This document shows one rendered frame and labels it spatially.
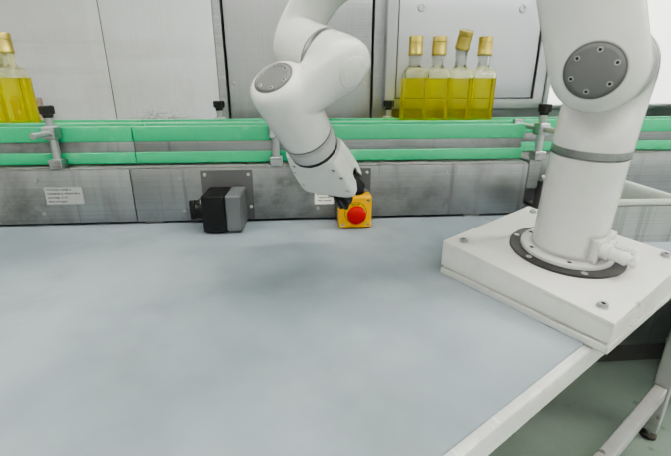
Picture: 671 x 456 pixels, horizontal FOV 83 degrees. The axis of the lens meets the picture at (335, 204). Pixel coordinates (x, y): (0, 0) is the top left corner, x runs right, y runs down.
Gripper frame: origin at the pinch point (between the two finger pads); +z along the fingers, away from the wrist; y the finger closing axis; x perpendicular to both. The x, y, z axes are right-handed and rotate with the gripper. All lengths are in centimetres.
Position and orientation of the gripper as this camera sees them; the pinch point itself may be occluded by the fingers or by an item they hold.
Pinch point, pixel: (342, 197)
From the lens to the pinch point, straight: 69.0
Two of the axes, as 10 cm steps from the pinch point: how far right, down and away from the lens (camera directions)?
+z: 3.1, 4.8, 8.2
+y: 9.0, 1.3, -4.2
